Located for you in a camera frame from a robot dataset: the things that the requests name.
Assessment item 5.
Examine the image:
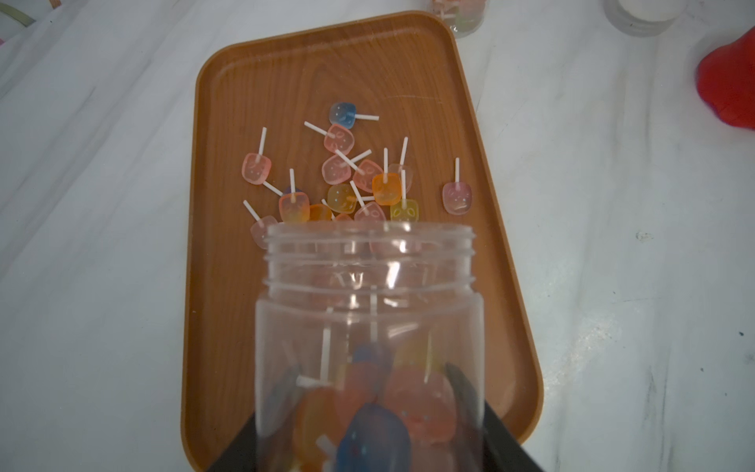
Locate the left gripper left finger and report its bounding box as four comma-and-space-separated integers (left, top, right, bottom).
206, 414, 257, 472

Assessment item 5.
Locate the pile of lollipop candies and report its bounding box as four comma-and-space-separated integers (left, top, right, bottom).
240, 101, 474, 252

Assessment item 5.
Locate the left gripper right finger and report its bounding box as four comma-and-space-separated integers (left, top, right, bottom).
444, 362, 543, 472

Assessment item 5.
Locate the clear patterned lid jar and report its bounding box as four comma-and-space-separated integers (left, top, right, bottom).
430, 0, 489, 39

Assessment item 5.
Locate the brown wooden tray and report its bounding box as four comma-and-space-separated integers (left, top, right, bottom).
181, 11, 543, 471

